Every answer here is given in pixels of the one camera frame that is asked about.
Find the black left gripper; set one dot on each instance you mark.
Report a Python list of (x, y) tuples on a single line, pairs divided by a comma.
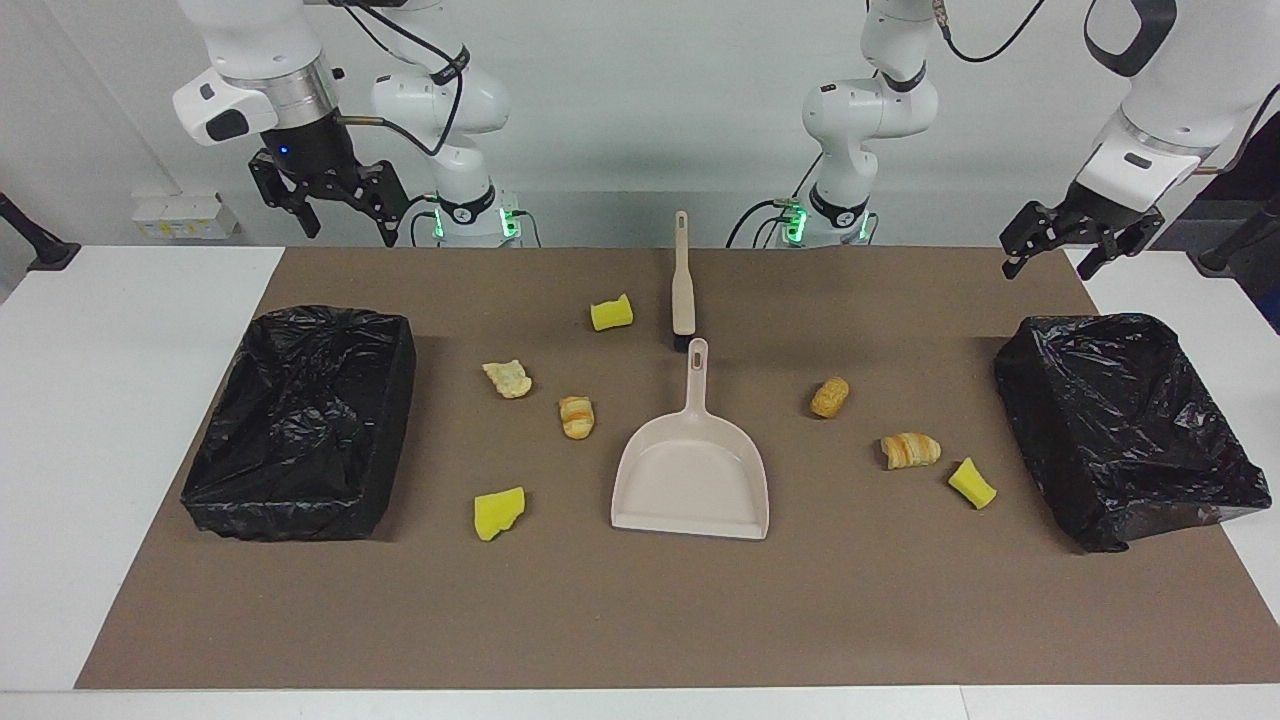
[(1105, 212)]

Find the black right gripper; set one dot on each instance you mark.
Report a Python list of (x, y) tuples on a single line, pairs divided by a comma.
[(310, 150)]

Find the wedge yellow sponge piece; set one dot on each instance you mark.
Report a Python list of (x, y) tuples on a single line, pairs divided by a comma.
[(972, 483)]

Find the large striped croissant piece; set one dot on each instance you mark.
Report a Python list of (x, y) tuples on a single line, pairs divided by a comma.
[(910, 450)]

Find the brown bread roll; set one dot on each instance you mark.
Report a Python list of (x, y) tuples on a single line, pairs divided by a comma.
[(829, 397)]

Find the notched yellow sponge piece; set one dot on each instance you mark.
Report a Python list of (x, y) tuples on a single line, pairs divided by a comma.
[(611, 314)]

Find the small striped croissant piece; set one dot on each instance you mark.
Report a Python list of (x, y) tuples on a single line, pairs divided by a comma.
[(576, 416)]

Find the beige hand brush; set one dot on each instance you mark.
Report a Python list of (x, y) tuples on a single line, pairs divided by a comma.
[(683, 290)]

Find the beige plastic dustpan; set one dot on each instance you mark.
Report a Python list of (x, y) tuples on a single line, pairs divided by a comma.
[(690, 480)]

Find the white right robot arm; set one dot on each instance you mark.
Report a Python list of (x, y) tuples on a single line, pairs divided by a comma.
[(260, 40)]

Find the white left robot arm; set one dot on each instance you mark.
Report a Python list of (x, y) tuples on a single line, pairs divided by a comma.
[(870, 110)]

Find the bin lined with black bag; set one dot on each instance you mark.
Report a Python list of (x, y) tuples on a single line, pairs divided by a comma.
[(1120, 430), (300, 430)]

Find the black clamp stand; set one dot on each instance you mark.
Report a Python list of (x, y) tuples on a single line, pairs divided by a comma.
[(45, 255), (1215, 262)]

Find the dark background panel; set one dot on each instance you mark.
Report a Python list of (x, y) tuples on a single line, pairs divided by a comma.
[(1265, 175)]

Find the pale cracker piece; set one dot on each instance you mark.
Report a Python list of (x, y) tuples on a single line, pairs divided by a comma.
[(507, 378)]

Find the jagged yellow sponge piece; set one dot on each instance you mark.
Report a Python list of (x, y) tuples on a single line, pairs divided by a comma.
[(497, 512)]

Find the brown table mat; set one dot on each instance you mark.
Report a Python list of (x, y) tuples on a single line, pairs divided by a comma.
[(640, 620)]

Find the white wall socket box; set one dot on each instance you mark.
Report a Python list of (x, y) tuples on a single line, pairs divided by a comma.
[(185, 216)]

